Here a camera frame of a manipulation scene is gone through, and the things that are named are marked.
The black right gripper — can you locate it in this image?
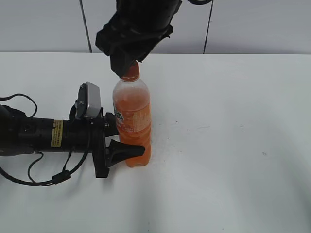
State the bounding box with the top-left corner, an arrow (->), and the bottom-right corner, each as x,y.
95,0 -> 182,78

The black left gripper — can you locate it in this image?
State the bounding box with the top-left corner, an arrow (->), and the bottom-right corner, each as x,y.
63,106 -> 145,178

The orange soda plastic bottle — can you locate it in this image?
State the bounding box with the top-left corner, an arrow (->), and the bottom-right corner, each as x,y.
113,61 -> 152,168

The orange bottle cap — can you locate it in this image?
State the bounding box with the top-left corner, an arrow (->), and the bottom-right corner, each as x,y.
121,61 -> 140,82

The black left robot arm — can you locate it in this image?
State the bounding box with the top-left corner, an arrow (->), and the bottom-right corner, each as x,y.
0,105 -> 122,178

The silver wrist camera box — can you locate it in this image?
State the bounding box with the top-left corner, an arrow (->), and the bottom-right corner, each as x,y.
74,82 -> 101,119

